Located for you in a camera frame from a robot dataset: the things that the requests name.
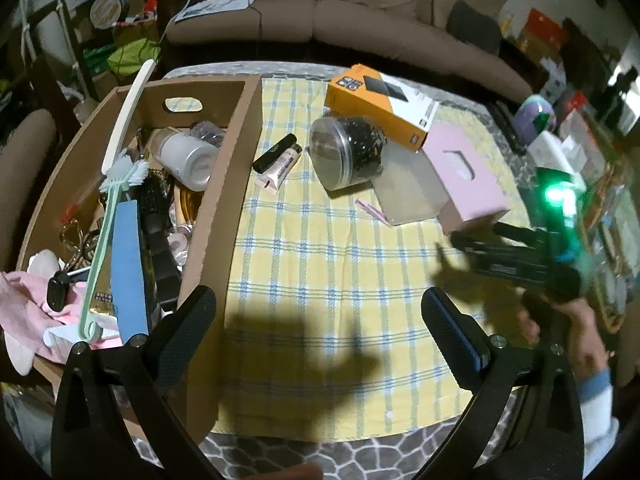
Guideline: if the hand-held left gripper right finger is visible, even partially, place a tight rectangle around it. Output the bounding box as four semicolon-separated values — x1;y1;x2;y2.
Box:
421;287;586;480

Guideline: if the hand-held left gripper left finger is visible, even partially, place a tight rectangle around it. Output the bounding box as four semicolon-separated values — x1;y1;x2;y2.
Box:
50;285;221;480

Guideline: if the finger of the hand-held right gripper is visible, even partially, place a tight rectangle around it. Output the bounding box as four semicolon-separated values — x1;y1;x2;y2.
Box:
492;222;545;244
450;232;540;281

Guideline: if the pink tissue box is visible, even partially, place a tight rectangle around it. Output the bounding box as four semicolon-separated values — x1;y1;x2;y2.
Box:
422;122;511;236

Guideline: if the brown cardboard box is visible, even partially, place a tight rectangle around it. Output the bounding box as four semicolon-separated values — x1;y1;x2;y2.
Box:
15;77;263;451

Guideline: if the clear plastic sheet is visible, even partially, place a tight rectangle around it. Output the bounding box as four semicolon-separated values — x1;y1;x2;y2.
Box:
372;152;451;226

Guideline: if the pink cosmetic tube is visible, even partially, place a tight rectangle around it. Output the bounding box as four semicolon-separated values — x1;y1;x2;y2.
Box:
255;144;303;196

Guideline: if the orange and white carton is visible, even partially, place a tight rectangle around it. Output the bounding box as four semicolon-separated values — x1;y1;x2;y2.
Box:
324;64;440;152

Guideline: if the clear jar with black contents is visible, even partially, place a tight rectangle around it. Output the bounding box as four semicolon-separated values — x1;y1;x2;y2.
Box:
309;116;387;192

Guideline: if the person's right forearm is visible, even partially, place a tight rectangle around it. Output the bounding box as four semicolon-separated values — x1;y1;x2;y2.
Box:
575;370;621;466

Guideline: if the person's right hand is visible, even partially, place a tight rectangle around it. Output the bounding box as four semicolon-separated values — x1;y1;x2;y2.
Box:
517;300;608;386

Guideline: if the blue file board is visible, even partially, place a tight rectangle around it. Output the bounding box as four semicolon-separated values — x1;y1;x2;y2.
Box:
110;200;151;346

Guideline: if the black hairbrush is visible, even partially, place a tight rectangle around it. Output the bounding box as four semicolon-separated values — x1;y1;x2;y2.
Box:
139;172;181;311

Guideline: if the gold bangle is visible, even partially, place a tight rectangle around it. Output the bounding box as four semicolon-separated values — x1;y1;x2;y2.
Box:
172;187;201;226

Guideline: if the green bottle brush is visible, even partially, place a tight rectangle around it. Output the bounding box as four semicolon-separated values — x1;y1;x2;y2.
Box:
79;157;151;343

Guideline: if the purple round container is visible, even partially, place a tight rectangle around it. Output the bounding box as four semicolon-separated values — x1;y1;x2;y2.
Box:
515;95;557;143

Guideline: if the yellow plaid cloth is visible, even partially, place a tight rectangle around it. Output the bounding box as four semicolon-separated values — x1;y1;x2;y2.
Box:
215;77;531;441

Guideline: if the small pink razor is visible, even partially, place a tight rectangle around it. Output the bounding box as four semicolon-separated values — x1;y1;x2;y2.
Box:
355;199;393;227

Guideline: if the black key fob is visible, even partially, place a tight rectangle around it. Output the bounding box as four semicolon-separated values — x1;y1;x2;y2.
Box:
47;270;91;311

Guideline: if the white bottle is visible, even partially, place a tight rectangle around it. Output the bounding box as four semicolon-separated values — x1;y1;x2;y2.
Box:
147;127;218;192

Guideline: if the pink cloth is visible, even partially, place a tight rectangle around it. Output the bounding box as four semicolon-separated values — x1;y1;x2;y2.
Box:
0;270;121;376

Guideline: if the black cosmetic tube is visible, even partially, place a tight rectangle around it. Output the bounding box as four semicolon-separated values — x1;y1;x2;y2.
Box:
252;134;297;174

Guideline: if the red box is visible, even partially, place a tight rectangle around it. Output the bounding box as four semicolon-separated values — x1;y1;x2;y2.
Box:
525;7;571;41

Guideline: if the dark cushion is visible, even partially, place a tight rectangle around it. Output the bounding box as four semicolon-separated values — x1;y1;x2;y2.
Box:
446;0;502;53

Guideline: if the long white shoehorn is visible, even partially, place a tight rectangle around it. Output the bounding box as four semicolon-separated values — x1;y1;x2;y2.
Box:
101;59;157;176

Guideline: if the brown sofa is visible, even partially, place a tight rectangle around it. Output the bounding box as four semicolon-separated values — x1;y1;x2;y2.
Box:
165;0;533;106

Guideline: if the green bag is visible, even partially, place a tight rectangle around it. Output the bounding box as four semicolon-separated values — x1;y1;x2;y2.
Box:
107;35;161;78

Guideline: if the paper sheet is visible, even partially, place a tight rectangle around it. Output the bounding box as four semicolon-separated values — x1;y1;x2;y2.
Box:
175;0;256;23

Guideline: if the round tin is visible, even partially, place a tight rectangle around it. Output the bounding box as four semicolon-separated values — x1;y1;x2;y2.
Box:
90;0;131;31

